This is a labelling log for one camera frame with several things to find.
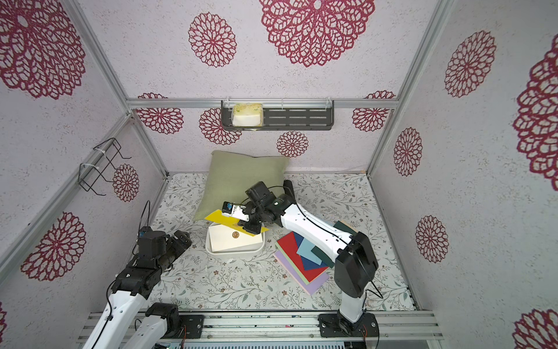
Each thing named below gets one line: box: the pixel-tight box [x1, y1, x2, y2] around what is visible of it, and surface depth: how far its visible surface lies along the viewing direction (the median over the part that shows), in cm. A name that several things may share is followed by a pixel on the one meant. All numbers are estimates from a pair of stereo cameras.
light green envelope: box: [274, 239, 311, 286], surface depth 89 cm
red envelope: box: [276, 231, 329, 283], surface depth 93 cm
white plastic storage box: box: [204, 223, 266, 256], surface depth 90 cm
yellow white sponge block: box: [231, 103, 264, 128], surface depth 92 cm
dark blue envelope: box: [293, 231, 329, 271], surface depth 90 cm
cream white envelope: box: [208, 223, 264, 253], surface depth 93 cm
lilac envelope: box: [273, 250, 330, 296], surface depth 86 cm
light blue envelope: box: [296, 237, 323, 266], surface depth 92 cm
